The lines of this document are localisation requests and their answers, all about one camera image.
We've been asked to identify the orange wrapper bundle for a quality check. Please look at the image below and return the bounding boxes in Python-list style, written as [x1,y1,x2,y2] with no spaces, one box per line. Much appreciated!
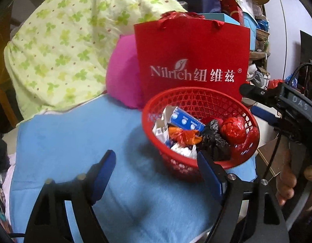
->
[168,126,203,147]

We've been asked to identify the blue blanket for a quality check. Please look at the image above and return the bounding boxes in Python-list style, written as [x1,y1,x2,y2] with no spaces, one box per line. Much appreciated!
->
[9,94,258,243]

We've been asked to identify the red plastic mesh basket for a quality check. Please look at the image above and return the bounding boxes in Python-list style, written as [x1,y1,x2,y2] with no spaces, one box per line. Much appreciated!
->
[142,87,260,182]

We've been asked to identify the person's right hand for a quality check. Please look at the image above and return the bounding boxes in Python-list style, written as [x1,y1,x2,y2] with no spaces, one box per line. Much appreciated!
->
[276,163,312,211]

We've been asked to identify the black plastic bag trash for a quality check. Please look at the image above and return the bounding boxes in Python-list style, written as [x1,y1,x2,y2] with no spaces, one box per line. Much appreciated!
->
[196,119,231,161]

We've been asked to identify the red plastic bag ball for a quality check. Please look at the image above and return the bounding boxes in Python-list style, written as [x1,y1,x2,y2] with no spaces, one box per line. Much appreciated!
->
[220,116,247,145]

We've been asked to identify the green clover quilt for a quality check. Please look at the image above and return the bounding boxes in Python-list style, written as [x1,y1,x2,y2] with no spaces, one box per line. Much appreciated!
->
[4,0,183,120]

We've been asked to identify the white paper trash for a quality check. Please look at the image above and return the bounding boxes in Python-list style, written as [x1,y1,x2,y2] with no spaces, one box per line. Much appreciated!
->
[171,143,197,160]

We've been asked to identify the black cable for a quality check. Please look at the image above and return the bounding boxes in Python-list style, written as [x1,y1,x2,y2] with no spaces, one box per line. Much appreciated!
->
[262,61,312,183]

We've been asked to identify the blue toothpaste box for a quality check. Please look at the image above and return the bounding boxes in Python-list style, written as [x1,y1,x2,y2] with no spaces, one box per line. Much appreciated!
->
[169,107,205,132]

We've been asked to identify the red Nilrich paper bag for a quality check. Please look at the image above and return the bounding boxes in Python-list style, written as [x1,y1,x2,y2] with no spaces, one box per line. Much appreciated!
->
[134,17,250,103]

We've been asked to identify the light blue box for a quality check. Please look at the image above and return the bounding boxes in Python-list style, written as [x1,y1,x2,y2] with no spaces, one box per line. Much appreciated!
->
[201,12,258,51]

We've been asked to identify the magenta pillow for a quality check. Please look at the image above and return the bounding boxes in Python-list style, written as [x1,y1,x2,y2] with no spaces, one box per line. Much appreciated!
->
[105,35,143,109]

